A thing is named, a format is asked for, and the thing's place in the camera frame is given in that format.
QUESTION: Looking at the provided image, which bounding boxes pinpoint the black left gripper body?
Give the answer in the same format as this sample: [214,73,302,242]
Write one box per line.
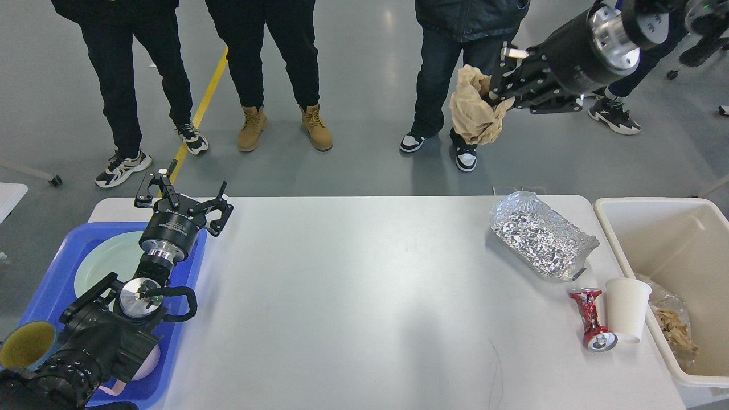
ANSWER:
[139,199,207,263]

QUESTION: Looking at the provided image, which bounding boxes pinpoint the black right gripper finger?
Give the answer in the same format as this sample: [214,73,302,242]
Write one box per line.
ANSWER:
[489,43,547,97]
[501,91,585,114]

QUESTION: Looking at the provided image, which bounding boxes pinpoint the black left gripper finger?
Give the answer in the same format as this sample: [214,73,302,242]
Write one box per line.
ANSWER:
[202,181,235,237]
[134,160,180,210]

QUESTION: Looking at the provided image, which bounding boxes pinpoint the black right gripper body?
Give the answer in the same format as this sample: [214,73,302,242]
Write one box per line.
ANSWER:
[538,6,640,94]

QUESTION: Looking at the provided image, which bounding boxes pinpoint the mint green plate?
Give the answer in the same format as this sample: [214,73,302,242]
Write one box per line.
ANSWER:
[73,231,143,297]

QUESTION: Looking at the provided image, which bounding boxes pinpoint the brown paper ball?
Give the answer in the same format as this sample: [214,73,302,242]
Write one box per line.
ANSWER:
[449,64,515,145]

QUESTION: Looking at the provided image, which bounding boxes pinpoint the aluminium foil sheet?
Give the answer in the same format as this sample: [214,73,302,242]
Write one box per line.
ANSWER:
[490,190,600,282]

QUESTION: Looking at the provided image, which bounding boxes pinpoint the pink mug maroon inside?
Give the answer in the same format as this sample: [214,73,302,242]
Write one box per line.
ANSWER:
[99,345,161,396]

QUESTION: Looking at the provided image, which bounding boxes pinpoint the teal mug yellow inside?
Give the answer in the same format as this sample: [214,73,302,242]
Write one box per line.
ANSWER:
[1,320,58,369]

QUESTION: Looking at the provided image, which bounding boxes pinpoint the white paper cup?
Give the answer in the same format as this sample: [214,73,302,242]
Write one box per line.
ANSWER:
[605,278,652,343]

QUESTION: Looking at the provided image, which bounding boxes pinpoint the aluminium foil tray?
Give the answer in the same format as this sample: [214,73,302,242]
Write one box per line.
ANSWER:
[636,273,691,339]

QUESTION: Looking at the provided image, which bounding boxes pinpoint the crushed red soda can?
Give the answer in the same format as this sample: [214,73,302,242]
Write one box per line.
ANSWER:
[568,288,618,352]

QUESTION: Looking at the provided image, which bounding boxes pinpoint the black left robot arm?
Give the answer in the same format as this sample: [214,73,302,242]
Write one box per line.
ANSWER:
[2,161,234,409]

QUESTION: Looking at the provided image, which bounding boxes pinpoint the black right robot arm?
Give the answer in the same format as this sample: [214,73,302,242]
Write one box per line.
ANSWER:
[484,1,727,114]

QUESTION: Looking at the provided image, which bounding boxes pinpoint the person in background with sneakers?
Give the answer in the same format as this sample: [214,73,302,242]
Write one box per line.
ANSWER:
[588,10,687,135]

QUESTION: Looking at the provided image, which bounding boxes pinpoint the person in black puffer jacket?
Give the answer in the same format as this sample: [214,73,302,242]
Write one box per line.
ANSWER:
[399,1,530,153]

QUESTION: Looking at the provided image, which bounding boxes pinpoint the white side table corner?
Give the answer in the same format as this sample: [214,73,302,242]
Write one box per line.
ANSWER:
[0,182,28,223]

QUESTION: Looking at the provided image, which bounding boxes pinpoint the person in black at left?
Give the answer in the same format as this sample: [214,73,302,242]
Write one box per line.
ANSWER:
[52,1,209,188]

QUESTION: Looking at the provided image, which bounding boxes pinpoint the beige plastic bin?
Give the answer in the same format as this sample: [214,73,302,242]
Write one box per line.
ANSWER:
[594,197,728,388]

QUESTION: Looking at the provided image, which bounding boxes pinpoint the person with tan boots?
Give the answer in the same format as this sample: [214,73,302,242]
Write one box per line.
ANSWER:
[204,0,334,153]

